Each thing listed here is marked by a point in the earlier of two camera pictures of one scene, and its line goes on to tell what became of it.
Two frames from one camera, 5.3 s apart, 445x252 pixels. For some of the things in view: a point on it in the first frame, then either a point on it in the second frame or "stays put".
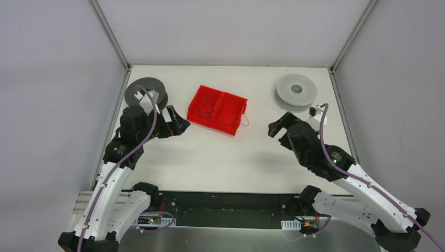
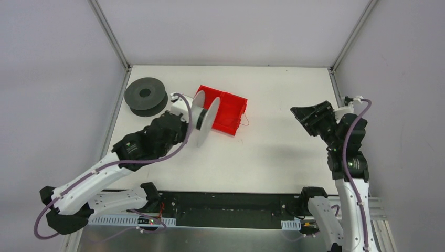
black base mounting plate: x=231 y=208 stays put
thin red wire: x=246 y=119 stays put
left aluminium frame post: x=110 y=34 stays put
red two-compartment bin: x=216 y=109 stays put
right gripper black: x=287 y=131 → x=313 y=116
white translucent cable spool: x=295 y=93 → x=204 y=120
